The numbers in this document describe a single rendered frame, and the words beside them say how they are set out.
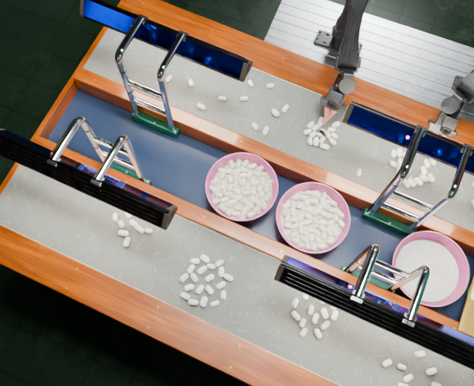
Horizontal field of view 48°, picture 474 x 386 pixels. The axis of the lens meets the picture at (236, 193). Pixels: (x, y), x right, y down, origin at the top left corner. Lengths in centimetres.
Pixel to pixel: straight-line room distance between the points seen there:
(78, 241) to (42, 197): 22
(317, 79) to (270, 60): 20
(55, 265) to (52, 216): 19
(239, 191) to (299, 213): 24
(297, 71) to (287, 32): 27
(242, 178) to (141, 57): 66
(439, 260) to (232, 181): 79
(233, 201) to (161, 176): 31
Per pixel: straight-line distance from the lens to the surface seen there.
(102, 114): 221
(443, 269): 203
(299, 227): 192
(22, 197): 208
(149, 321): 184
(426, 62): 243
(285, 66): 217
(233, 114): 208
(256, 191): 196
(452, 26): 348
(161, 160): 208
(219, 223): 189
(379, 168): 206
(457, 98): 194
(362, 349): 189
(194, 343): 182
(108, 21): 194
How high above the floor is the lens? 258
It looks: 71 degrees down
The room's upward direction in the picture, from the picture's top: 2 degrees clockwise
